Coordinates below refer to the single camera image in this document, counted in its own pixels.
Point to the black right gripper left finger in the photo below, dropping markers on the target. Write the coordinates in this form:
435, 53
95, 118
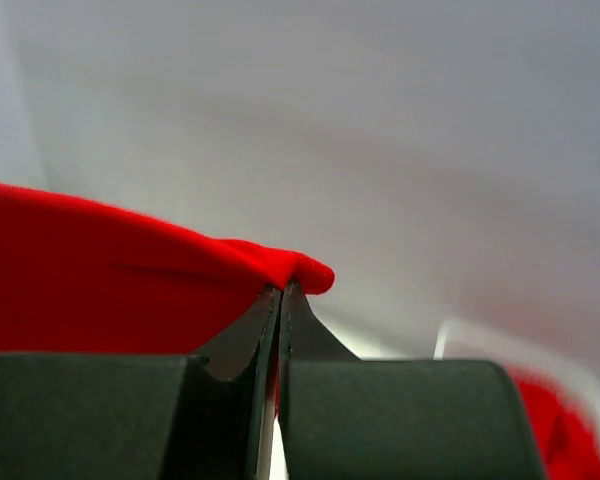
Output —
205, 415

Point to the white plastic basket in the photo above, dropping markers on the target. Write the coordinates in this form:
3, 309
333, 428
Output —
459, 338

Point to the red t shirts pile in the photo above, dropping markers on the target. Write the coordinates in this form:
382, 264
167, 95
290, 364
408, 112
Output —
563, 428

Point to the red t shirt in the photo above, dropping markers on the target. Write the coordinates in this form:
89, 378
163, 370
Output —
81, 276

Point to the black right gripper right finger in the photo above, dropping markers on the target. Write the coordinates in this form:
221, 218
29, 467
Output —
343, 417

